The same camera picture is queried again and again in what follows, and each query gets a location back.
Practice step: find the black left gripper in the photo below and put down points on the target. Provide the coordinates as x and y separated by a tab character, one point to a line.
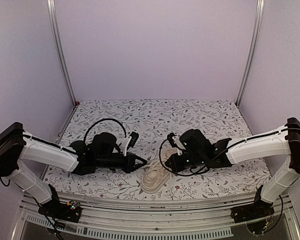
130	167

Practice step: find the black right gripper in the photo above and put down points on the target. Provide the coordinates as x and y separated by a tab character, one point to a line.
176	167

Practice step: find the white shoelace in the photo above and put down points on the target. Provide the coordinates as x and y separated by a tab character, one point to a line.
154	178

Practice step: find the white lace sneaker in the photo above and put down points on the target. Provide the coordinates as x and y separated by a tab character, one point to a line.
164	156

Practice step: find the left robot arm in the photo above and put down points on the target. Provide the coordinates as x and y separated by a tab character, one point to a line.
18	146

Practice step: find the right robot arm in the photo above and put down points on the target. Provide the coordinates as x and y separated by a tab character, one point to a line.
282	141

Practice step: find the floral patterned table mat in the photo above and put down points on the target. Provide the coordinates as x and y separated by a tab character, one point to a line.
153	120

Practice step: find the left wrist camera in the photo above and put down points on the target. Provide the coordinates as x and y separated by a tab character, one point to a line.
128	142

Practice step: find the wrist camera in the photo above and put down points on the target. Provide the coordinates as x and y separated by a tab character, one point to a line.
175	143
128	142

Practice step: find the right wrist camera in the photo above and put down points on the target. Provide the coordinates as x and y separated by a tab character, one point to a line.
175	143

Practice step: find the front aluminium rail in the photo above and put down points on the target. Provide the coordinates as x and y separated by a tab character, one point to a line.
195	219

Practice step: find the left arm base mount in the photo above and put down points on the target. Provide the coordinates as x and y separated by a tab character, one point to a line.
70	211

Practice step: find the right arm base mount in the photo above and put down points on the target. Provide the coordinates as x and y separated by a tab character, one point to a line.
257	216

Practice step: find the left aluminium frame post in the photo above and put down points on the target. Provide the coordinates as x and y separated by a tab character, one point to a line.
51	7

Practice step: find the aluminium frame post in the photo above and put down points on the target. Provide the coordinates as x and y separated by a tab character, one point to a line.
51	7
260	4

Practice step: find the right aluminium frame post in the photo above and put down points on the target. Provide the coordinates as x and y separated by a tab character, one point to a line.
260	4

